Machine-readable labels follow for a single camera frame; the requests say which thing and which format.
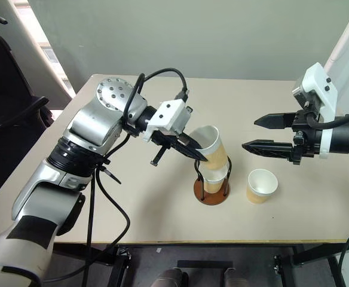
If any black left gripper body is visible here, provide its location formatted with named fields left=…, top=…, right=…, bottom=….
left=149, top=130, right=192, bottom=167

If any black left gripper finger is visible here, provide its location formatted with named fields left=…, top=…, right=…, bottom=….
left=179, top=134, right=205, bottom=149
left=174, top=142, right=209, bottom=163

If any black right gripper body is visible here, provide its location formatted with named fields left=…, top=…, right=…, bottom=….
left=289, top=108, right=324, bottom=166

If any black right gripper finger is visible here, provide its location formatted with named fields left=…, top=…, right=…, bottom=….
left=241, top=139, right=294, bottom=160
left=253, top=112, right=296, bottom=130

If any brown sleeved white paper cup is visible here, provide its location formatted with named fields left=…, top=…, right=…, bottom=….
left=189, top=125, right=230, bottom=172
left=246, top=168, right=280, bottom=206
left=203, top=166, right=228, bottom=194

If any dark rounded shape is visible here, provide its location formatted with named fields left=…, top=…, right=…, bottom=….
left=154, top=267, right=190, bottom=287

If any black chair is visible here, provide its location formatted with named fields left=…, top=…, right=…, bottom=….
left=0, top=14, right=56, bottom=210

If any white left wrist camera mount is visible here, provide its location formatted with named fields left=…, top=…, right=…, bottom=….
left=143, top=99, right=192, bottom=142

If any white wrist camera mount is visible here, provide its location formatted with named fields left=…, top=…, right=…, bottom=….
left=143, top=99, right=192, bottom=142
left=292, top=62, right=339, bottom=160

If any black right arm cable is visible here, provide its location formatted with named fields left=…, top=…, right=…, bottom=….
left=304, top=106, right=349, bottom=287

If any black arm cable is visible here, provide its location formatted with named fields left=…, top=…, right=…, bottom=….
left=304, top=106, right=349, bottom=287
left=39, top=68, right=191, bottom=283

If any black wire cup holder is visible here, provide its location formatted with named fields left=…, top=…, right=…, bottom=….
left=192, top=154, right=233, bottom=206

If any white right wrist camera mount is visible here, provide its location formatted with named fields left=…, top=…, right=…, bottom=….
left=292, top=62, right=339, bottom=160

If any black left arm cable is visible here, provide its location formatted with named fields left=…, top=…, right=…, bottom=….
left=39, top=68, right=191, bottom=283

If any black metal table frame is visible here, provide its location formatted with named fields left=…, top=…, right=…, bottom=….
left=51, top=241, right=349, bottom=287

